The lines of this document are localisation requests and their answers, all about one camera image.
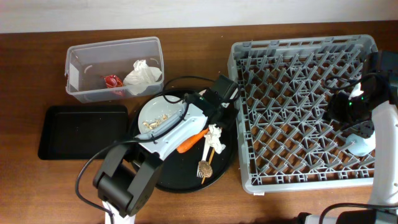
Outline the crumpled white napkin on tray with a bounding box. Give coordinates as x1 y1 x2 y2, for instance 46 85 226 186
204 124 226 154

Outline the clear plastic waste bin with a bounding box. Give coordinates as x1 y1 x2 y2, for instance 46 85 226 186
65 37 164 103

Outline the brown cookie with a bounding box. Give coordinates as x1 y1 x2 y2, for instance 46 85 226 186
198 161 213 178

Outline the orange carrot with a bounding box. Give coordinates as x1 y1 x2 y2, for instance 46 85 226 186
177 128 209 154

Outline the white tissue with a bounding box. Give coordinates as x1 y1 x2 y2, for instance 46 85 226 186
123 60 162 95

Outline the grey dishwasher rack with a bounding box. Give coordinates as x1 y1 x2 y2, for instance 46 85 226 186
228 34 377 195

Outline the light blue cup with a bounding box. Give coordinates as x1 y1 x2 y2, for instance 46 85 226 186
346 133 376 157

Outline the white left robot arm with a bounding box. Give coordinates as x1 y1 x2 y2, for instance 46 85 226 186
93 90 239 223

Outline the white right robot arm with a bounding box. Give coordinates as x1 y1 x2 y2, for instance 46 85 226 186
299 91 397 223

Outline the round black serving tray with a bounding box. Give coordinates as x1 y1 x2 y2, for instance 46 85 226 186
128 88 239 194

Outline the wooden chopstick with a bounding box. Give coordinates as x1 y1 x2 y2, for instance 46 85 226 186
201 148 215 185

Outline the grey plate with food scraps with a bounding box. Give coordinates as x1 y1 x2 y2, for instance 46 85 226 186
138 95 183 133

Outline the white plastic fork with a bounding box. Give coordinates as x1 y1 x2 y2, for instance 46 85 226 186
197 139 210 178

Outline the red snack wrapper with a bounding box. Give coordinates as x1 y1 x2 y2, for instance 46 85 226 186
103 75 125 96

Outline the black rectangular tray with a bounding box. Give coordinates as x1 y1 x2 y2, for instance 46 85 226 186
37 105 129 160

